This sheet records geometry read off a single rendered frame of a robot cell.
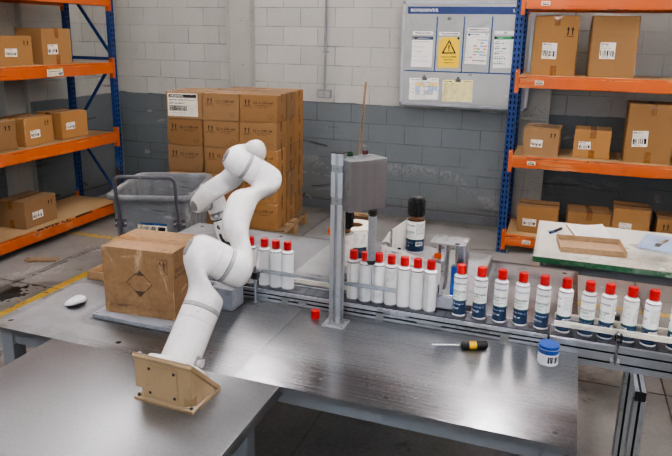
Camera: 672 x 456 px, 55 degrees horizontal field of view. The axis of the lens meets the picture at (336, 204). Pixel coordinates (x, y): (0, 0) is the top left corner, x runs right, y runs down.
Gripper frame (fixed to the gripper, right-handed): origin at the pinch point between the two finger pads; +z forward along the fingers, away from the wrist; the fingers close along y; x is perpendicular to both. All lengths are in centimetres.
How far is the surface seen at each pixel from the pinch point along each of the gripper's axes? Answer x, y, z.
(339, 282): -51, -17, 18
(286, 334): -30, -31, 30
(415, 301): -73, -3, 36
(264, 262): -14.5, -2.8, 7.0
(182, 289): 5.0, -33.8, 3.3
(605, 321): -137, -3, 56
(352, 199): -67, -18, -11
